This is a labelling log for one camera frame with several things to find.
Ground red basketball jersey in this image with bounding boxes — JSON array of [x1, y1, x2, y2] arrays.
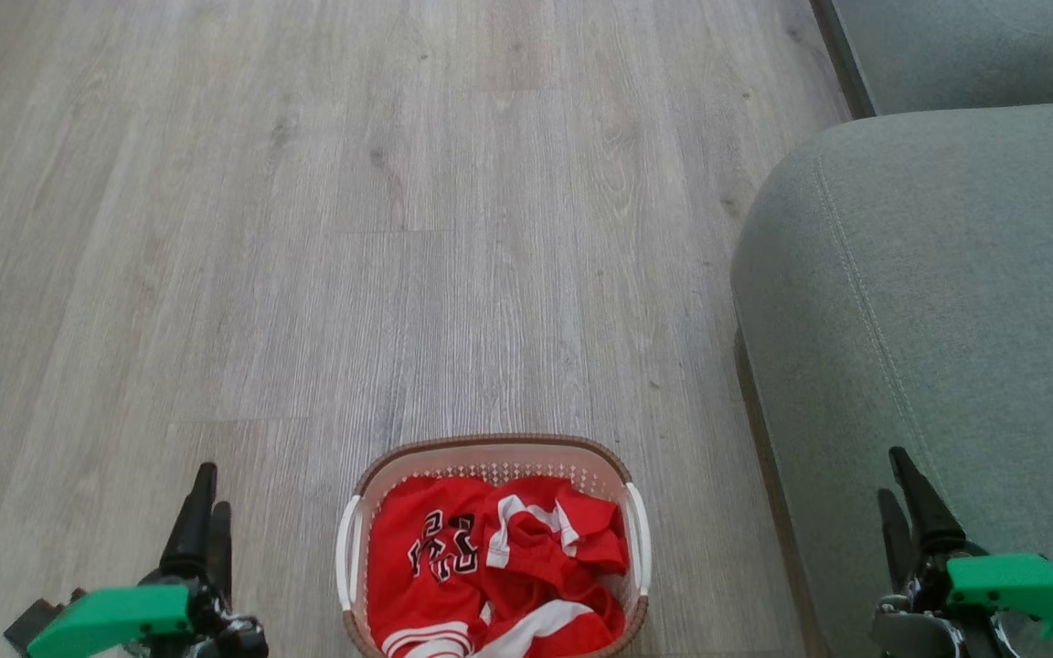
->
[[366, 474, 631, 658]]

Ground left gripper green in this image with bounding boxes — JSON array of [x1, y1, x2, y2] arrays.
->
[[3, 462, 270, 658]]

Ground white plastic laundry basket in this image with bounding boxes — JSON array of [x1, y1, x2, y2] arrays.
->
[[335, 433, 654, 658]]

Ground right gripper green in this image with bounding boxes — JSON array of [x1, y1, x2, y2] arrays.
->
[[871, 445, 1053, 658]]

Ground grey-green fabric sofa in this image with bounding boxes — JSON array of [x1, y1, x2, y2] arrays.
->
[[731, 0, 1053, 658]]

